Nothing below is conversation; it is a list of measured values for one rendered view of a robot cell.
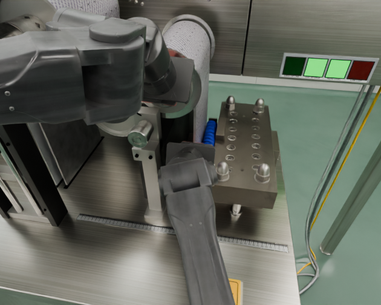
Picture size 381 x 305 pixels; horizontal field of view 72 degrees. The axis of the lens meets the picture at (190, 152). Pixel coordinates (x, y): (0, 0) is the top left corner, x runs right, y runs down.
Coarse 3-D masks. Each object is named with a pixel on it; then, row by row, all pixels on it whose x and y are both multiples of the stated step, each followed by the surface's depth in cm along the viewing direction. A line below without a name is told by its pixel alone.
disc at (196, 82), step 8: (168, 48) 47; (176, 56) 47; (184, 56) 47; (192, 80) 50; (200, 80) 50; (200, 88) 50; (192, 96) 52; (144, 104) 55; (192, 104) 53; (176, 112) 55; (184, 112) 54
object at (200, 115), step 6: (204, 84) 65; (204, 90) 66; (204, 96) 68; (198, 102) 57; (204, 102) 70; (198, 108) 58; (204, 108) 72; (198, 114) 59; (204, 114) 74; (198, 120) 61; (204, 120) 76; (198, 126) 62; (204, 126) 78; (198, 132) 64; (198, 138) 65
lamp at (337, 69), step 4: (332, 60) 73; (336, 60) 73; (332, 64) 74; (336, 64) 74; (340, 64) 73; (344, 64) 73; (348, 64) 73; (328, 68) 75; (332, 68) 74; (336, 68) 74; (340, 68) 74; (344, 68) 74; (328, 72) 75; (332, 72) 75; (336, 72) 75; (340, 72) 75; (344, 72) 75; (328, 76) 76; (332, 76) 76; (336, 76) 76; (340, 76) 75; (344, 76) 75
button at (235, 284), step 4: (232, 280) 55; (236, 280) 55; (232, 284) 54; (236, 284) 54; (240, 284) 54; (232, 288) 54; (236, 288) 54; (240, 288) 54; (232, 292) 53; (236, 292) 53; (240, 292) 53; (236, 296) 52; (240, 296) 52; (236, 300) 52; (240, 300) 52; (236, 304) 51; (240, 304) 51
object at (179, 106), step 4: (192, 84) 50; (192, 88) 50; (192, 92) 51; (148, 104) 54; (152, 104) 54; (180, 104) 53; (184, 104) 52; (160, 108) 54; (164, 108) 54; (168, 108) 54; (172, 108) 54; (176, 108) 53; (180, 108) 53; (160, 112) 55; (164, 112) 54; (168, 112) 54; (172, 112) 54
